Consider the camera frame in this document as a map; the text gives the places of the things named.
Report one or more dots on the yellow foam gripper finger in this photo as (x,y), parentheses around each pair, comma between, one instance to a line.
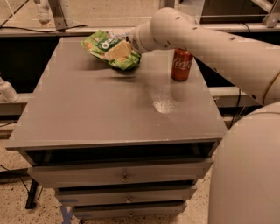
(120,50)

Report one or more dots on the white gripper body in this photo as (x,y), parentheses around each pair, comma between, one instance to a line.
(135,43)

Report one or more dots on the green rice chip bag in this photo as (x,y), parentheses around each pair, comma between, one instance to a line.
(100,42)

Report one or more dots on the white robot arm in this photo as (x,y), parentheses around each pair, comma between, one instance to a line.
(245,181)

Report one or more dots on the clear plastic bottle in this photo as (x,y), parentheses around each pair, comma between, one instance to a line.
(119,34)

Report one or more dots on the red Coca-Cola can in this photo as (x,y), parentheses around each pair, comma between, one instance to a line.
(181,65)

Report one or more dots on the grey drawer cabinet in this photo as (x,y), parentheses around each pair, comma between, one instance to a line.
(84,112)

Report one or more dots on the white pipe at left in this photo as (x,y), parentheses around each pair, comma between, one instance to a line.
(7,91)

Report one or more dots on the top grey drawer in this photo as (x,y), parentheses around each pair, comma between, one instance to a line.
(105,174)

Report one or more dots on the grey drawer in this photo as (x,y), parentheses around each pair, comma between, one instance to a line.
(105,174)
(126,195)
(130,210)

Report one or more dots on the middle grey drawer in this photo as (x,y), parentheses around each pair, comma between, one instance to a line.
(126,195)

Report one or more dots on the bottom grey drawer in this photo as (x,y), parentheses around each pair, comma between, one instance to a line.
(130,210)

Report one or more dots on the black stand foot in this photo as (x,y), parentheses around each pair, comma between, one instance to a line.
(30,203)

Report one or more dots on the metal frame rail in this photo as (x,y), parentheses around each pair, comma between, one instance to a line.
(83,30)

